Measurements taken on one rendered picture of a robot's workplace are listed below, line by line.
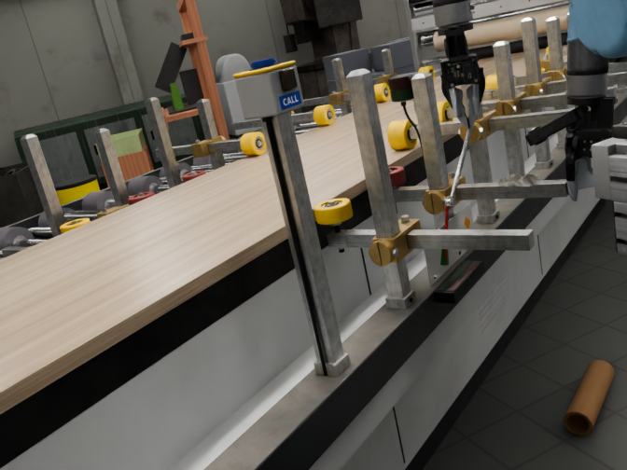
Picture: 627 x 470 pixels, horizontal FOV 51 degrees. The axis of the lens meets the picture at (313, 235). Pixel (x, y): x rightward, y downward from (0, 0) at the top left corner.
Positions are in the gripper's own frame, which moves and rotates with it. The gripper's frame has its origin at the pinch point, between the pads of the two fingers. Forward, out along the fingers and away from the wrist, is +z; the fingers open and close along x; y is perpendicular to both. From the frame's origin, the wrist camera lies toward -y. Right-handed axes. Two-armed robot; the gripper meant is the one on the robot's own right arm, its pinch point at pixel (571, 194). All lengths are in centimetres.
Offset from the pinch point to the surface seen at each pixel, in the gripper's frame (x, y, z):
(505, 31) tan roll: 253, -87, -28
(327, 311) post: -54, -28, 8
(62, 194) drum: 164, -395, 64
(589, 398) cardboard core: 44, -1, 73
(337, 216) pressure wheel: -26.2, -41.0, 0.5
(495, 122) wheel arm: 23.7, -22.9, -11.2
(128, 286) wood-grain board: -65, -62, 4
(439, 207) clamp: -7.4, -25.9, 2.6
